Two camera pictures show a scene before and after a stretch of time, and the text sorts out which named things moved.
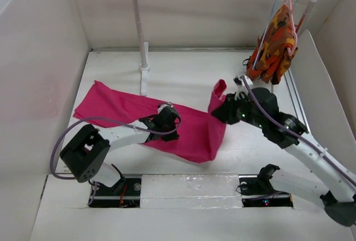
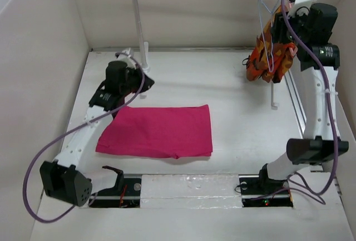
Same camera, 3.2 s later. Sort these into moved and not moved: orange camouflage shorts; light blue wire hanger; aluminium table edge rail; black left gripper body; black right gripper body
Moved: light blue wire hanger; black right gripper body; black left gripper body
Not moved: orange camouflage shorts; aluminium table edge rail
